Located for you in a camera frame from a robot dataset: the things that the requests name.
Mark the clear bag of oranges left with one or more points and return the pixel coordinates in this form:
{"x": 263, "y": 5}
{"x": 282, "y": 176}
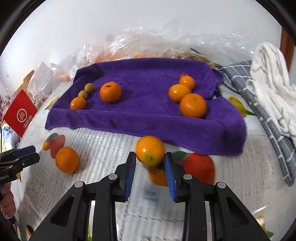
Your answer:
{"x": 82, "y": 57}

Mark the yellow-green small fruit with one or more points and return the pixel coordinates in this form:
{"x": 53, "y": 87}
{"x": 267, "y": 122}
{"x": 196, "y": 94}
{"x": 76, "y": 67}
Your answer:
{"x": 83, "y": 94}
{"x": 89, "y": 88}

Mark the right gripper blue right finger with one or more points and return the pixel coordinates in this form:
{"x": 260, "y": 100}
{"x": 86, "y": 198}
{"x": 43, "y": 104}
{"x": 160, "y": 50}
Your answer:
{"x": 170, "y": 175}

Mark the white striped towel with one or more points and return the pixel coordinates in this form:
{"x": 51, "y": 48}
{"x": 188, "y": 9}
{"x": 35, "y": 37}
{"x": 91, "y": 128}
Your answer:
{"x": 270, "y": 85}

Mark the person's left hand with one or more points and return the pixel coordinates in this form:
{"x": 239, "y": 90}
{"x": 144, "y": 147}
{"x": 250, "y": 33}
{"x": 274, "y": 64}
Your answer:
{"x": 8, "y": 206}

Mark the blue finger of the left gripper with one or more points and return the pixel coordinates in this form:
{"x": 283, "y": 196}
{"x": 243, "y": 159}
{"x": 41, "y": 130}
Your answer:
{"x": 26, "y": 161}
{"x": 24, "y": 151}

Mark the clear bag of kumquats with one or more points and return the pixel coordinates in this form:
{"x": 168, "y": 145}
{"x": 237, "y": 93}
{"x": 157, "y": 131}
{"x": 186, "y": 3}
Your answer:
{"x": 173, "y": 42}

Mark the large orange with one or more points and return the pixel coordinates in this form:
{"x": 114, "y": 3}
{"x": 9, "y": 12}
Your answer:
{"x": 177, "y": 92}
{"x": 110, "y": 92}
{"x": 67, "y": 160}

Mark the purple towel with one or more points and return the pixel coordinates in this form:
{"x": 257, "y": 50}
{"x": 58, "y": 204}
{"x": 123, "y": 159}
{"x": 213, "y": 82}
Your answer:
{"x": 146, "y": 109}

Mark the wooden bed frame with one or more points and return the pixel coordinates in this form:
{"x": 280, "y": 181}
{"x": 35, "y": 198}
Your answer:
{"x": 25, "y": 83}

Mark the white plastic bag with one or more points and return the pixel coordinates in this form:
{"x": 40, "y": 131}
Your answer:
{"x": 43, "y": 82}

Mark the red paper bag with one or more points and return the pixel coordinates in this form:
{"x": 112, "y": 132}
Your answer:
{"x": 20, "y": 113}

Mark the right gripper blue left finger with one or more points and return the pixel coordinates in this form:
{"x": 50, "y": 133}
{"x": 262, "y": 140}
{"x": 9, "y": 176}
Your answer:
{"x": 130, "y": 166}

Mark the fruit print tablecloth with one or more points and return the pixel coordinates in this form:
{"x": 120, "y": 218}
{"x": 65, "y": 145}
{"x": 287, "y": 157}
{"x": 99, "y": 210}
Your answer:
{"x": 149, "y": 214}

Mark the grey checked cloth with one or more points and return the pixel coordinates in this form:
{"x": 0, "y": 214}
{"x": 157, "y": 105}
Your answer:
{"x": 237, "y": 75}

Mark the small orange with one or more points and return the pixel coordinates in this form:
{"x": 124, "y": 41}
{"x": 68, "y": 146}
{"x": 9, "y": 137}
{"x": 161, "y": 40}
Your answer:
{"x": 188, "y": 81}
{"x": 193, "y": 106}
{"x": 78, "y": 103}
{"x": 150, "y": 150}

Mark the brown door frame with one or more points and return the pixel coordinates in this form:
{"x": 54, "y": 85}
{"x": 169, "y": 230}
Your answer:
{"x": 287, "y": 47}

